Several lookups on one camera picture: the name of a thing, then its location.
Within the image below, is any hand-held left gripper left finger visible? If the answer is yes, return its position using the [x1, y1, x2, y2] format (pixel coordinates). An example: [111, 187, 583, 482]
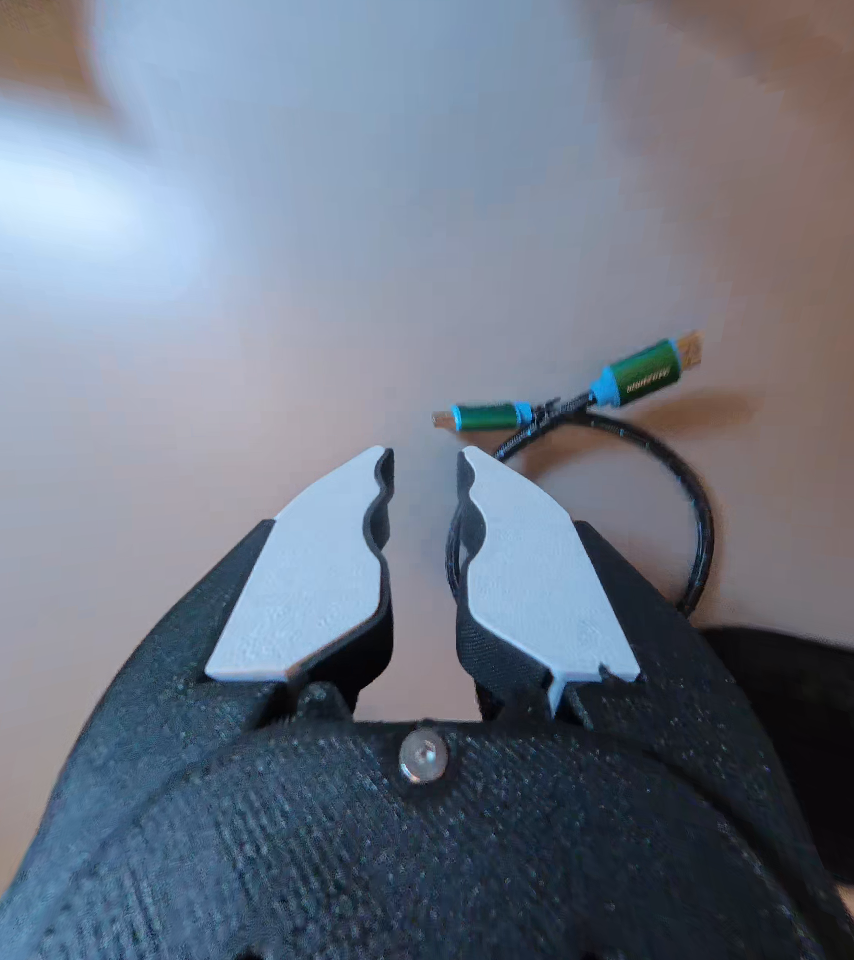
[204, 446, 396, 684]

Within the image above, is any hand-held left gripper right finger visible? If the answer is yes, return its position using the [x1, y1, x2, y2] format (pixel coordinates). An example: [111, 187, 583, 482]
[455, 446, 641, 717]

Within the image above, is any green-plug braided hdmi cable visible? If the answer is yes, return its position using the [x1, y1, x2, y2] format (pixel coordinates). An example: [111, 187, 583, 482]
[430, 330, 715, 620]

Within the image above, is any black textured wrist rest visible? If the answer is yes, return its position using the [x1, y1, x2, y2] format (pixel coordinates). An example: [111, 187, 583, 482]
[700, 626, 854, 890]

